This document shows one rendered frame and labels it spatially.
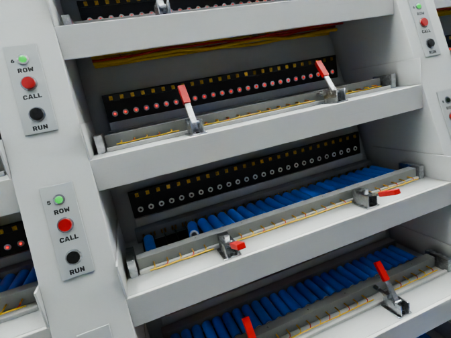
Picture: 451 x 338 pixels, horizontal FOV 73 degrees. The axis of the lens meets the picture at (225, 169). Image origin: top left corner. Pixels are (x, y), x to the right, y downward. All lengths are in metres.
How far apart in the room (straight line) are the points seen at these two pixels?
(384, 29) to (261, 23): 0.29
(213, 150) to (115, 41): 0.22
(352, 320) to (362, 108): 0.38
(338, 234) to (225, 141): 0.24
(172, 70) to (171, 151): 0.29
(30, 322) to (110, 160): 0.23
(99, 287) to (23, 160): 0.19
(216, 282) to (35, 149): 0.31
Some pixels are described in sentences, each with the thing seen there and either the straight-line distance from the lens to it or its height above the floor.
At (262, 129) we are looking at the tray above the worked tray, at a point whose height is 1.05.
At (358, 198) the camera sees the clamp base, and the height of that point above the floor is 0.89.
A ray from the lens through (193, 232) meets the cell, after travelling 0.53.
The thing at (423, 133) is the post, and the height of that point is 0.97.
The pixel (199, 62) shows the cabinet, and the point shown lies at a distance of 0.73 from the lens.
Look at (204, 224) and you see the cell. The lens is 0.56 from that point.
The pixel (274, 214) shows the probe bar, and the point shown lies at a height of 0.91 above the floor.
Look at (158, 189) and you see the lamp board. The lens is 0.61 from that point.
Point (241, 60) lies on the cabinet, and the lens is 0.76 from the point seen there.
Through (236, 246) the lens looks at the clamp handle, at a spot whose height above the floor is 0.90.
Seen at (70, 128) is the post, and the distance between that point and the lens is 0.47.
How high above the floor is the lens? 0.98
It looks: 2 degrees up
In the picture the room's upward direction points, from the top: 16 degrees counter-clockwise
